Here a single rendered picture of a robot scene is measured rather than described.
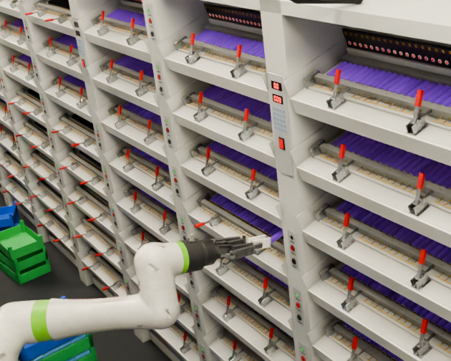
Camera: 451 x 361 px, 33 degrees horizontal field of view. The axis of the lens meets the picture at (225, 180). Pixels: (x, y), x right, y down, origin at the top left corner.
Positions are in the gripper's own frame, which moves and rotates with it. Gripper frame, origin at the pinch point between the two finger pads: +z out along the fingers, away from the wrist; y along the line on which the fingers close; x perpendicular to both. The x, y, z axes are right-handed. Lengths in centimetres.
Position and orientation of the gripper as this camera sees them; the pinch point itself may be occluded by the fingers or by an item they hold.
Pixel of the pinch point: (258, 242)
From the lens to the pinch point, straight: 230.9
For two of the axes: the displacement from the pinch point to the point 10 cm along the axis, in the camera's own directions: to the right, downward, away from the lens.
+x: -0.5, 9.5, 3.0
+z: 8.5, -1.1, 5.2
